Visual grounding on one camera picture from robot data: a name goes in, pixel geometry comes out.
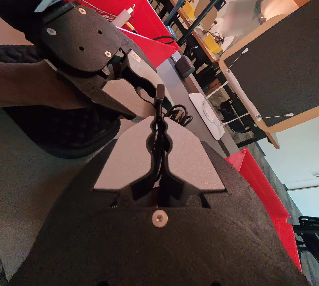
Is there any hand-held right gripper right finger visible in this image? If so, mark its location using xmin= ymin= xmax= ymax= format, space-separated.
xmin=161 ymin=117 xmax=228 ymax=200

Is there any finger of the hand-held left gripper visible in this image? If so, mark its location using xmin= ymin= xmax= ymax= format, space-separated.
xmin=102 ymin=79 xmax=156 ymax=118
xmin=122 ymin=48 xmax=173 ymax=107

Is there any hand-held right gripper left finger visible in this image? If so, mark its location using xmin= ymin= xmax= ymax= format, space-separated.
xmin=93 ymin=116 xmax=156 ymax=200

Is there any black cable with metal plug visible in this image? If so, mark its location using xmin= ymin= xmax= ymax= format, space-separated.
xmin=136 ymin=86 xmax=193 ymax=128

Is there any white plug adapter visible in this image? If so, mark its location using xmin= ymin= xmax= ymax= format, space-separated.
xmin=113 ymin=4 xmax=136 ymax=28

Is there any person's left forearm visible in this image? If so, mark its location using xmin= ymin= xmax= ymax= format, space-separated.
xmin=0 ymin=59 xmax=91 ymax=110

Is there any dark grey small box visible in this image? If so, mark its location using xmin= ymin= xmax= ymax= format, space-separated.
xmin=174 ymin=55 xmax=195 ymax=78

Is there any white stand with clear legs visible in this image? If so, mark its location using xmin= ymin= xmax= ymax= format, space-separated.
xmin=189 ymin=48 xmax=294 ymax=141

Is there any black honeycomb wrist rest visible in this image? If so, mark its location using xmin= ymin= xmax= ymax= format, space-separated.
xmin=0 ymin=45 xmax=121 ymax=159

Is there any yellow plastic bin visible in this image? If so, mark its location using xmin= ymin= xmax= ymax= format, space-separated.
xmin=183 ymin=0 xmax=195 ymax=18
xmin=204 ymin=34 xmax=223 ymax=54

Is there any black microphone on pole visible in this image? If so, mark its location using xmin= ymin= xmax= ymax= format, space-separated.
xmin=177 ymin=0 xmax=248 ymax=44

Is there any black panel with wooden frame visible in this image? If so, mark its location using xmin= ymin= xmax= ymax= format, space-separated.
xmin=219 ymin=0 xmax=319 ymax=149

